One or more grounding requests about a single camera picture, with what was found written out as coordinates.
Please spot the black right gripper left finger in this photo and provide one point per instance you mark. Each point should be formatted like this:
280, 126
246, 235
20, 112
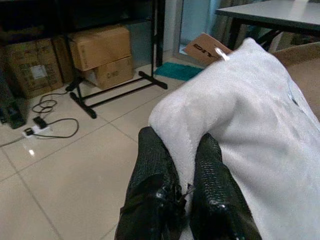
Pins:
152, 180

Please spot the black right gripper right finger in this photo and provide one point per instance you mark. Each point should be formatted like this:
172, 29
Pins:
215, 185

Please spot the white fleece pillow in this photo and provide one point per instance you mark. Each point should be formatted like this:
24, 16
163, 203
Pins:
250, 120

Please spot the teal floor mat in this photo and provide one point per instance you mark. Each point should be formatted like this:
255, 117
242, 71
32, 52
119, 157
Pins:
177, 70

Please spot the brown sofa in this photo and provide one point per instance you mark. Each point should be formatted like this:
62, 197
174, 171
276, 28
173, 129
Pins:
303, 67

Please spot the black metal rack stand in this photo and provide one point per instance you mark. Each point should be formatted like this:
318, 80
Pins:
120, 75

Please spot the small brown cardboard box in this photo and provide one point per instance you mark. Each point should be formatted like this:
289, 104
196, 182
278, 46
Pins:
112, 73

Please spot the white power strip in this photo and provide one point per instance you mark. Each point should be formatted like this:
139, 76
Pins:
35, 130

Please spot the black power adapter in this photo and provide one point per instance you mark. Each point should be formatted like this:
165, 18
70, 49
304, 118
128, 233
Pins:
39, 121

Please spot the flat cardboard with black print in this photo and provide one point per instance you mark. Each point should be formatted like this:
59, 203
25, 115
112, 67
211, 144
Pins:
203, 48

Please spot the large brown cardboard box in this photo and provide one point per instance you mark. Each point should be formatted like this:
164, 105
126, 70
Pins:
100, 47

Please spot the dark green crate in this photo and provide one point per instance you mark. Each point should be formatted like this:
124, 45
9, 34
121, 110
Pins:
10, 102

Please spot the printed brown cardboard box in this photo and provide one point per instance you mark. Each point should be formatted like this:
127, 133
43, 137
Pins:
32, 67

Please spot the grey top table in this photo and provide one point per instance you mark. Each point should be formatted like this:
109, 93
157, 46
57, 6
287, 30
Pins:
270, 15

